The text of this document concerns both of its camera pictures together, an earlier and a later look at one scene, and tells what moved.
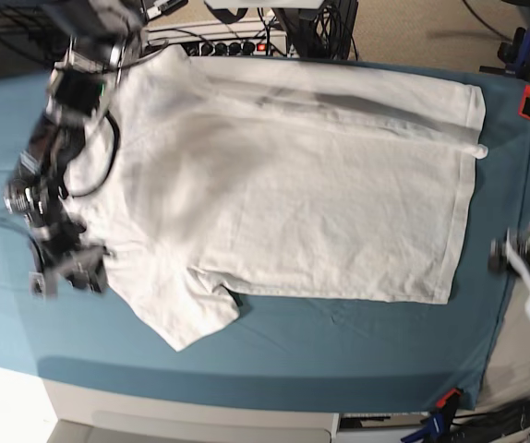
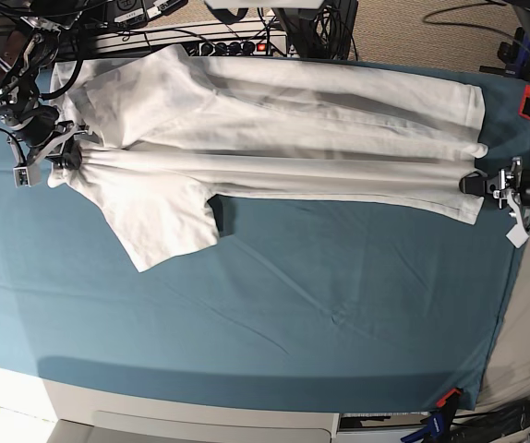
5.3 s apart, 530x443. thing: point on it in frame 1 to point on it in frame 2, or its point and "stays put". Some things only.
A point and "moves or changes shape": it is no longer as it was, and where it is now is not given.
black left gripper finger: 85,269 to 70,156
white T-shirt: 284,177 moves or changes shape
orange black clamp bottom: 450,401 stays put
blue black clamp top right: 517,55 stays put
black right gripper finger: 499,261 to 474,183
